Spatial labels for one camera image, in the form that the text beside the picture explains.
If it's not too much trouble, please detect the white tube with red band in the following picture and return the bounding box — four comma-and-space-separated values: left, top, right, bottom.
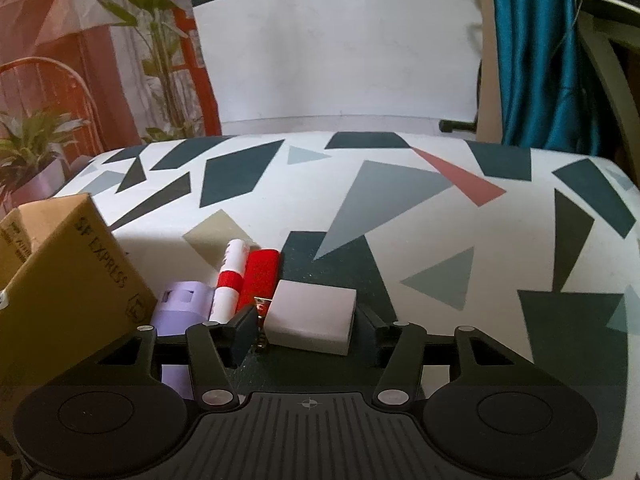
207, 239, 249, 325

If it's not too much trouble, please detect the red cylinder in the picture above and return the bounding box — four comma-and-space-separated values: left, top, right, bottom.
235, 248, 280, 313

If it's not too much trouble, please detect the brown cardboard box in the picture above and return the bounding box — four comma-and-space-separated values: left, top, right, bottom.
0, 192, 158, 401

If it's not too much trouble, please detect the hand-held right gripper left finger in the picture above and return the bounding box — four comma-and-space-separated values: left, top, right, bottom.
95, 305, 258, 409

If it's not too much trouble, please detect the wooden post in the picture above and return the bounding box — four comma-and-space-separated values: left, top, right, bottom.
472, 0, 503, 143

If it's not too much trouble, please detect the light purple plastic container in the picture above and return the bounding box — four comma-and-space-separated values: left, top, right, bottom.
150, 281, 217, 398

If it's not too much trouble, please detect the pink red printed backdrop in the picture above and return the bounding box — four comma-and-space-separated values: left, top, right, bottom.
0, 0, 221, 201

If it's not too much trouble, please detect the grey chair frame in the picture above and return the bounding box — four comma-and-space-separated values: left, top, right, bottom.
575, 0, 640, 181

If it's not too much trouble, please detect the potted green plant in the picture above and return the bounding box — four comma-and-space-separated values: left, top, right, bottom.
0, 107, 93, 211

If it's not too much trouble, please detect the white rectangular block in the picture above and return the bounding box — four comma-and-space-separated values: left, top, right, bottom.
262, 280, 358, 357

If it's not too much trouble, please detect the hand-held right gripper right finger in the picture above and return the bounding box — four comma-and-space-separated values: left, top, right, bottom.
356, 306, 538, 406

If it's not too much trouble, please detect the teal curtain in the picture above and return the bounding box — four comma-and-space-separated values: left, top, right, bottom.
487, 0, 606, 156

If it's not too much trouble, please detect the geometric patterned tablecloth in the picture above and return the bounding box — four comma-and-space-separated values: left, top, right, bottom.
50, 131, 640, 461

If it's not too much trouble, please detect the white board panel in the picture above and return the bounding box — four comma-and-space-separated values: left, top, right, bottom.
192, 0, 483, 136

